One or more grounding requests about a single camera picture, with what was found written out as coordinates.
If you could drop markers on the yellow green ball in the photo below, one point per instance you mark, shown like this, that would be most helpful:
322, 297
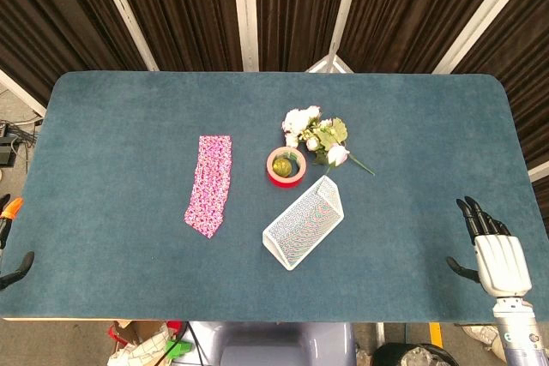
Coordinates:
282, 167

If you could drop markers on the cardboard box with paper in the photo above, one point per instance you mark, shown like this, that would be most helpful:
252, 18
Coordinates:
137, 349

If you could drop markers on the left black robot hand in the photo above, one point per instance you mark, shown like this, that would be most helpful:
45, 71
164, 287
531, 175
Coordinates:
19, 271

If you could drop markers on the grey robot torso base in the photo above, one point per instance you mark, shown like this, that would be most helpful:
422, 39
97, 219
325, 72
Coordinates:
279, 344

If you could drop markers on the white shoe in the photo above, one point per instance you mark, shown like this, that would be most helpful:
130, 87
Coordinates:
480, 334

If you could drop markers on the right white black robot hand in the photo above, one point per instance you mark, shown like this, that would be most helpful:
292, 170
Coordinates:
502, 263

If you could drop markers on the row of pink packets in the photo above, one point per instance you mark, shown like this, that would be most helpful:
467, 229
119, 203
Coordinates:
210, 186

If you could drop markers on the white frame post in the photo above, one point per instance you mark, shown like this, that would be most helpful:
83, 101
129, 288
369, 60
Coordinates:
489, 10
124, 10
245, 10
343, 10

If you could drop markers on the black power adapter with cables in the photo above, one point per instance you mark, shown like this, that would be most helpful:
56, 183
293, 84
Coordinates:
6, 147

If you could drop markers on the black round bin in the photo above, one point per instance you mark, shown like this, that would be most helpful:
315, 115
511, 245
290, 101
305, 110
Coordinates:
407, 355

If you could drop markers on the blue velvet table mat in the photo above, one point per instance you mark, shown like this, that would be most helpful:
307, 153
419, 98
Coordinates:
128, 263

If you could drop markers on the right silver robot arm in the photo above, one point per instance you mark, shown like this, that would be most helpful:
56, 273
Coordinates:
517, 331

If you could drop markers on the green plastic object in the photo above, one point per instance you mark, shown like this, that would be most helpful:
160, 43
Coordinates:
178, 349

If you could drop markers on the red tape roll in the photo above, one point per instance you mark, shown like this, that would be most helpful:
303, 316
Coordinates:
279, 181

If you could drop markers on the artificial pink flower bouquet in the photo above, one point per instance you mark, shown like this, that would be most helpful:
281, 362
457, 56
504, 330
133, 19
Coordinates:
300, 121

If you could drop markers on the dark brown pleated curtain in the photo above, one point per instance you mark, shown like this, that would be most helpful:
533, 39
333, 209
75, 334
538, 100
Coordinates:
193, 6

